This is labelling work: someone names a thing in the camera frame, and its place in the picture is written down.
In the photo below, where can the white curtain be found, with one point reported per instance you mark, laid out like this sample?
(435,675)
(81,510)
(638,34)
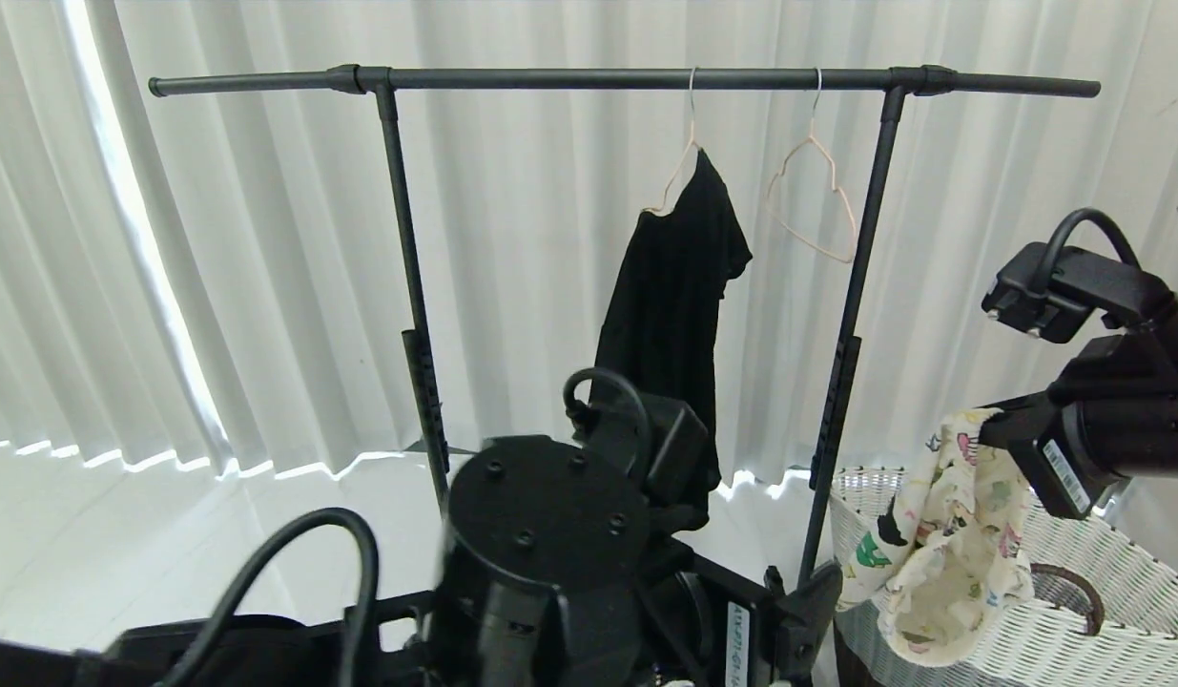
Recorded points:
(264,286)

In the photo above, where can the pink clothes hanger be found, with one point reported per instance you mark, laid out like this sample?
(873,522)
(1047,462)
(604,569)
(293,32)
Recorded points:
(692,105)
(817,95)

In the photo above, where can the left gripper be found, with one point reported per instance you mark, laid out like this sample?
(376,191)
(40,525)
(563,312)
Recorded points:
(712,630)

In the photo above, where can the white laundry basket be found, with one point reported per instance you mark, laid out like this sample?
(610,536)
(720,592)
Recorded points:
(1075,639)

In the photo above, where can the black clothes rack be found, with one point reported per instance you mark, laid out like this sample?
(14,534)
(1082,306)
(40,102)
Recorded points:
(598,78)

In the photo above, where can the black garment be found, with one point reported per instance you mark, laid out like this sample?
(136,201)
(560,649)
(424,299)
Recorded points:
(665,315)

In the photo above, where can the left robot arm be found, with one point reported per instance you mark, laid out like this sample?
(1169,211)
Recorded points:
(541,515)

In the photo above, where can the cream printed garment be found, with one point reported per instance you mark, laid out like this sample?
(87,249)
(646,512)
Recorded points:
(951,544)

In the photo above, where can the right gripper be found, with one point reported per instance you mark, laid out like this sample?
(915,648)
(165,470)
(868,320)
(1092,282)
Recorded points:
(1132,410)

